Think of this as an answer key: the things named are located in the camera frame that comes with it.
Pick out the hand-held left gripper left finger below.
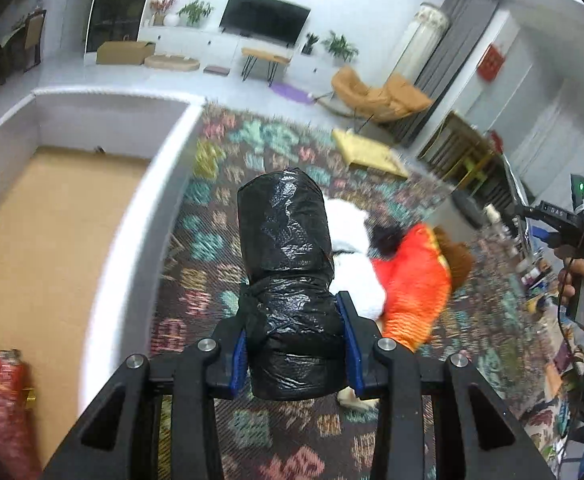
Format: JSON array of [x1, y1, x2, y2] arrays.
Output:
[[42, 305, 253, 480]]

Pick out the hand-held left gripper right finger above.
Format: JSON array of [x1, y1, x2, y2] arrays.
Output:
[[334, 290, 555, 480]]

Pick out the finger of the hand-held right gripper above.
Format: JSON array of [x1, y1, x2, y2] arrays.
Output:
[[531, 226, 557, 248]]

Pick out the black plastic bag bundle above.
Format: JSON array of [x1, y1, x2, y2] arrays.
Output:
[[236, 169, 348, 402]]

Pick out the white storage box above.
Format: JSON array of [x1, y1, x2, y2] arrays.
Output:
[[0, 87, 206, 466]]

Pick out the cluster of bottles and boxes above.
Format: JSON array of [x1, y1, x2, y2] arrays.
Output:
[[484, 205, 580, 321]]

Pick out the orange plush toy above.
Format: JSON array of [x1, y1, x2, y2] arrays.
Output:
[[372, 224, 453, 353]]

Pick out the brown plush toy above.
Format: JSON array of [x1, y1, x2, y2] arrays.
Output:
[[432, 226, 474, 291]]

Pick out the white sheer curtain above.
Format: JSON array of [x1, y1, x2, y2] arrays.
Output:
[[511, 77, 584, 211]]

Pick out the white plush toy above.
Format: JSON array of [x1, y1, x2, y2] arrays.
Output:
[[322, 199, 390, 323]]

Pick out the patterned woven blanket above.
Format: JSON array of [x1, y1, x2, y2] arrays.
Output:
[[149, 102, 584, 480]]

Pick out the yellow flat box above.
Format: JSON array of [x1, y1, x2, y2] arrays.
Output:
[[332, 129, 409, 180]]

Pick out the grey curtain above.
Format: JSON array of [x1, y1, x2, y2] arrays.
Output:
[[397, 0, 501, 147]]

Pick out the orange lounge chair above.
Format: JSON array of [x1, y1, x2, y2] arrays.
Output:
[[331, 66, 433, 124]]

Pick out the white standing air conditioner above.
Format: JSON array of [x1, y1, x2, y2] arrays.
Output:
[[382, 2, 450, 92]]

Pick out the purple floor mat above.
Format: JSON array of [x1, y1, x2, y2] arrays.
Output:
[[269, 82, 316, 106]]

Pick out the leafy green potted plant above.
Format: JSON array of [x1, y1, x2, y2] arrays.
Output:
[[322, 30, 360, 64]]

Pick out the wooden side table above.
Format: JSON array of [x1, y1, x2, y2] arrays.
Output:
[[241, 47, 293, 87]]

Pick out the beige floor cushion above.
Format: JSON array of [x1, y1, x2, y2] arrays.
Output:
[[143, 54, 201, 72]]

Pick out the white television cabinet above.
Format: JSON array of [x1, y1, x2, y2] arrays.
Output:
[[139, 25, 354, 87]]

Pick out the cardboard box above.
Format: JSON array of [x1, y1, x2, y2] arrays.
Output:
[[96, 40, 157, 66]]

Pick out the black flat television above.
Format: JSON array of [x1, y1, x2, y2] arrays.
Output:
[[219, 0, 312, 48]]

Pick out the pink flowers in vase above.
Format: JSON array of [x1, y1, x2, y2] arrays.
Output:
[[149, 0, 180, 26]]

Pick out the glass display cabinet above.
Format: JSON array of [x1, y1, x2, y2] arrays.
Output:
[[84, 0, 161, 54]]

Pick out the wooden dining chair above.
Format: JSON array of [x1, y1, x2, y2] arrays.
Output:
[[22, 10, 48, 74]]

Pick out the black cable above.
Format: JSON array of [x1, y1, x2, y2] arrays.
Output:
[[553, 255, 584, 441]]

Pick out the red wall ornament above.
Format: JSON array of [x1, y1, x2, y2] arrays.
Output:
[[477, 44, 504, 81]]

